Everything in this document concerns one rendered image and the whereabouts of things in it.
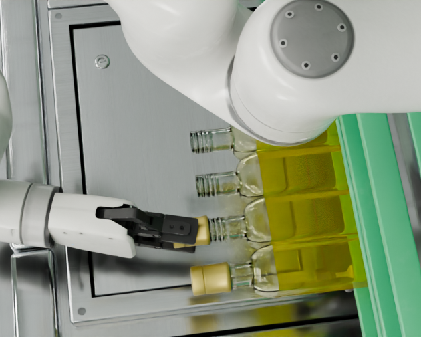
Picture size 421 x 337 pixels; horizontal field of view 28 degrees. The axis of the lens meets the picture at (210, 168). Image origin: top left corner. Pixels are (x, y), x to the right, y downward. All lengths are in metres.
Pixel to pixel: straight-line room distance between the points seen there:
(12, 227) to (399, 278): 0.44
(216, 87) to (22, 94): 0.57
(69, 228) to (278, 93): 0.45
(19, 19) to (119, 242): 0.45
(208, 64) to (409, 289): 0.33
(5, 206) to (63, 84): 0.28
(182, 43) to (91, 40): 0.64
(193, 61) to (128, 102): 0.54
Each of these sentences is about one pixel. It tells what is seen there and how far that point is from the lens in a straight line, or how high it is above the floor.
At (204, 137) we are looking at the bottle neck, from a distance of 1.04.
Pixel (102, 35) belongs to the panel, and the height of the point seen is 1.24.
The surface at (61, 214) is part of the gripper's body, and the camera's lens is 0.97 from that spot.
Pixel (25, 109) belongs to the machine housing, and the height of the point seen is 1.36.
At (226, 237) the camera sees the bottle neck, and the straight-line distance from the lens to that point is 1.00.
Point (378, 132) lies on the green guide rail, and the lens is 0.93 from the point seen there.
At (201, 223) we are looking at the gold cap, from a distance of 0.99.
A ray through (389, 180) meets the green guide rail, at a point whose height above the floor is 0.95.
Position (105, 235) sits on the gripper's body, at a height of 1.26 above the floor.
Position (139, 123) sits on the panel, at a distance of 1.19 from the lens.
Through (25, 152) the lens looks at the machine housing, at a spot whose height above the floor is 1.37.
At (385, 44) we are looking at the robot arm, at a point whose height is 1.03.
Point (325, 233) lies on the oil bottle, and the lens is 1.00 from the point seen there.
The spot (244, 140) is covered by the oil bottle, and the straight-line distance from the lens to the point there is 1.02.
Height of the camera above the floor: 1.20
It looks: 4 degrees down
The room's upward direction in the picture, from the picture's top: 96 degrees counter-clockwise
